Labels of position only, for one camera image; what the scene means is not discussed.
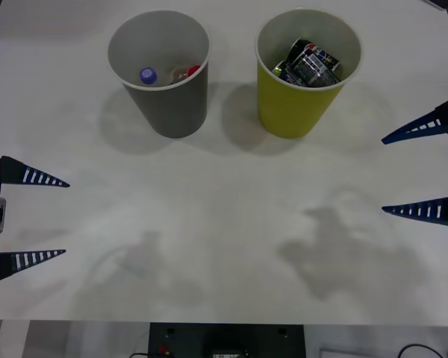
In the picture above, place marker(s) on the black can with silver print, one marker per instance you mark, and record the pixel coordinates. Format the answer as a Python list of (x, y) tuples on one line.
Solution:
[(313, 72)]

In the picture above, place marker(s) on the black can with round logo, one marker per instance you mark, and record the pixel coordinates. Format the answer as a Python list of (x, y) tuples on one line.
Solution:
[(313, 47)]

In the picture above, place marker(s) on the grey plastic waste bin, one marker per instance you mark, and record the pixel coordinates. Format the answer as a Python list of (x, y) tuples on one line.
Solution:
[(175, 108)]

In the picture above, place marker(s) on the red-capped orange label bottle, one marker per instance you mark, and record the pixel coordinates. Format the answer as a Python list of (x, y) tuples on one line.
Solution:
[(184, 72)]

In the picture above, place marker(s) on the purple-capped plastic bottle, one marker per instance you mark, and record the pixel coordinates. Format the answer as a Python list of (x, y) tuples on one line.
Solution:
[(148, 75)]

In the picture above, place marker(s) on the black robot base box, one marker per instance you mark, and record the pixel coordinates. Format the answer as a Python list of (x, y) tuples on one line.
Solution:
[(194, 341)]

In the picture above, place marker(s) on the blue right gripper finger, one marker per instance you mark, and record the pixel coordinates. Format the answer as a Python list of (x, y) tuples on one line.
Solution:
[(433, 210), (440, 121)]

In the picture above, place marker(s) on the yellow-green plastic waste bin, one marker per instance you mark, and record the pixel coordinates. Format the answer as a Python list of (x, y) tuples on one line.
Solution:
[(291, 108)]

